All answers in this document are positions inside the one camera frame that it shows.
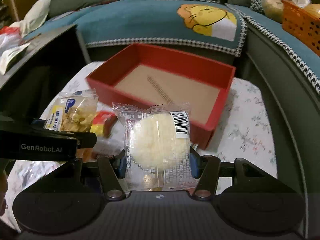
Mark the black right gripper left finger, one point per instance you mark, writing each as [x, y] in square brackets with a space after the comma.
[112, 169]

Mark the round white cake packet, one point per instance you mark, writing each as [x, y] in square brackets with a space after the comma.
[156, 146]

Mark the red yellow Trolli packet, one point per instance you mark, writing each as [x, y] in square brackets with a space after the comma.
[103, 123]

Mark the white plastic bag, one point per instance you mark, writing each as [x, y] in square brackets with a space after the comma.
[13, 48]

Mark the red cardboard box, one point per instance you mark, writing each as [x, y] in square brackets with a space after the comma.
[144, 75]

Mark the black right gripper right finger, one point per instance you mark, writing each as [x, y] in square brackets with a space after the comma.
[206, 169]

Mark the orange plastic basket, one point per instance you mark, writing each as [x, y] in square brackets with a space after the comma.
[301, 24]

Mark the green sofa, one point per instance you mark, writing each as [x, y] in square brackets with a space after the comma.
[291, 102]

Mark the teal lion sofa cover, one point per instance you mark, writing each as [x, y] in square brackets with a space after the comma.
[166, 22]

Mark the yellow round fruit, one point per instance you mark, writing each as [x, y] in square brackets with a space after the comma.
[313, 9]

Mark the yellow biscuit packet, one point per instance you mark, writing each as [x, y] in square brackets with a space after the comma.
[73, 112]

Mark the floral tablecloth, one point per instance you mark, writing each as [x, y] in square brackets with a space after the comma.
[243, 131]

